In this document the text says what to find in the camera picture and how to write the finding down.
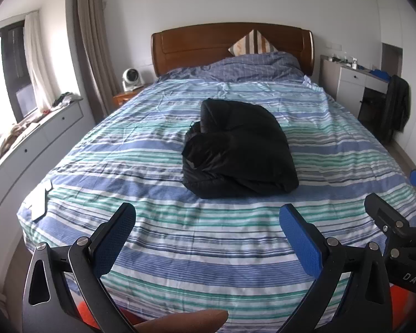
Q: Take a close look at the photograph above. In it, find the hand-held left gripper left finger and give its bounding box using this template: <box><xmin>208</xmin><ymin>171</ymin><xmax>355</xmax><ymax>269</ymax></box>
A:
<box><xmin>22</xmin><ymin>202</ymin><xmax>140</xmax><ymax>333</ymax></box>

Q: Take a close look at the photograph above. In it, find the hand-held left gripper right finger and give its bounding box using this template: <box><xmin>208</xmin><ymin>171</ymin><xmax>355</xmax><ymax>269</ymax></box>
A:
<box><xmin>278</xmin><ymin>203</ymin><xmax>393</xmax><ymax>333</ymax></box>

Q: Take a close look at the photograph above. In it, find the black puffer jacket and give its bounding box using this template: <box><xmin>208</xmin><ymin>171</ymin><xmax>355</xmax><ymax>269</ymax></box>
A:
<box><xmin>181</xmin><ymin>98</ymin><xmax>300</xmax><ymax>200</ymax></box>

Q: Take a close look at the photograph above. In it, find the clothes pile on cabinet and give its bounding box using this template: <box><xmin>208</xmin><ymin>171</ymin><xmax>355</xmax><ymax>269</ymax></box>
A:
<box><xmin>52</xmin><ymin>92</ymin><xmax>84</xmax><ymax>107</ymax></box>

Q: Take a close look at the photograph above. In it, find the person's left hand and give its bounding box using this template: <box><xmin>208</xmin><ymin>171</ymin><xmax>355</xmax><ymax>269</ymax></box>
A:
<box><xmin>133</xmin><ymin>310</ymin><xmax>229</xmax><ymax>333</ymax></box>

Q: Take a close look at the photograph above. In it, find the striped bed cover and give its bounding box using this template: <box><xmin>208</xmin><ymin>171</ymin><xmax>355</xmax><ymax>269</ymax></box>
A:
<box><xmin>17</xmin><ymin>73</ymin><xmax>416</xmax><ymax>330</ymax></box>

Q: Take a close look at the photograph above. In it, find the black garment on chair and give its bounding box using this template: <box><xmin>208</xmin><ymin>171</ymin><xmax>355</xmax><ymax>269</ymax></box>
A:
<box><xmin>379</xmin><ymin>74</ymin><xmax>412</xmax><ymax>143</ymax></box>

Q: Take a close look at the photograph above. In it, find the white cloth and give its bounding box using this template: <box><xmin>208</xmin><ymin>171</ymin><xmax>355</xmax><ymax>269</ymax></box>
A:
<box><xmin>24</xmin><ymin>180</ymin><xmax>54</xmax><ymax>221</ymax></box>

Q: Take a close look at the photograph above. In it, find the white window-side cabinet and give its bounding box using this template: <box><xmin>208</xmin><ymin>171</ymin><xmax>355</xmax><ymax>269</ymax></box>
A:
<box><xmin>0</xmin><ymin>99</ymin><xmax>98</xmax><ymax>238</ymax></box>

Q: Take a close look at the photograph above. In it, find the white desk with drawers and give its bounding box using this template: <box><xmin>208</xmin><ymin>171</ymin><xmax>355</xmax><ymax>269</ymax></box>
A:
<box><xmin>319</xmin><ymin>54</ymin><xmax>392</xmax><ymax>123</ymax></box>

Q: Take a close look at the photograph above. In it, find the wooden nightstand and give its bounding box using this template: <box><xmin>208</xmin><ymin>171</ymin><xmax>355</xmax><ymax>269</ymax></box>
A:
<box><xmin>113</xmin><ymin>85</ymin><xmax>150</xmax><ymax>110</ymax></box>

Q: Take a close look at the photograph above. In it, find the white wardrobe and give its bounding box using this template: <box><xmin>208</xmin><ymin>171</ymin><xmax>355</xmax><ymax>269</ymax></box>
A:
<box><xmin>374</xmin><ymin>0</ymin><xmax>416</xmax><ymax>160</ymax></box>

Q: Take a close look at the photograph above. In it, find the beige cloth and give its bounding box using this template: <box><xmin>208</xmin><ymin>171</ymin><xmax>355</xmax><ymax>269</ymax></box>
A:
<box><xmin>0</xmin><ymin>121</ymin><xmax>40</xmax><ymax>163</ymax></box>

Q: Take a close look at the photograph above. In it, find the white desk fan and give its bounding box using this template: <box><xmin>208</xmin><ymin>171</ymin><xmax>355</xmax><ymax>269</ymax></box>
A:
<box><xmin>121</xmin><ymin>68</ymin><xmax>145</xmax><ymax>92</ymax></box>

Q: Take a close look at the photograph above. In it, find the blue checked quilt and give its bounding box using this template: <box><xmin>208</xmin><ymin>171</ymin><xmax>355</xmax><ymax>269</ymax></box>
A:
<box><xmin>156</xmin><ymin>51</ymin><xmax>306</xmax><ymax>84</ymax></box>

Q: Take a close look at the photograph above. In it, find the white sheer curtain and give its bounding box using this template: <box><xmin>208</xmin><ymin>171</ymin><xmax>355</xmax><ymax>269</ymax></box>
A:
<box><xmin>23</xmin><ymin>11</ymin><xmax>57</xmax><ymax>112</ymax></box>

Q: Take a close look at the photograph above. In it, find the window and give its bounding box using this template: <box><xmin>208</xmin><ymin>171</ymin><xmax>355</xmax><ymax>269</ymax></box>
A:
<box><xmin>0</xmin><ymin>21</ymin><xmax>39</xmax><ymax>137</ymax></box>

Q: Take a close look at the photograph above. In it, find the brown curtain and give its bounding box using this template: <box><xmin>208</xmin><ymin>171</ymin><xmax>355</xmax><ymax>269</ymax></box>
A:
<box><xmin>73</xmin><ymin>0</ymin><xmax>118</xmax><ymax>118</ymax></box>

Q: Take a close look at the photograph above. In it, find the striped pillow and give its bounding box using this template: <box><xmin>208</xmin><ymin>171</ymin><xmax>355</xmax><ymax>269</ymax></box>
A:
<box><xmin>228</xmin><ymin>29</ymin><xmax>278</xmax><ymax>57</ymax></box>

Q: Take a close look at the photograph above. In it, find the wooden headboard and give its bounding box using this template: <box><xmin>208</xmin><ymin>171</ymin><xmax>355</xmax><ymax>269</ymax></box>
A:
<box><xmin>151</xmin><ymin>22</ymin><xmax>314</xmax><ymax>77</ymax></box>

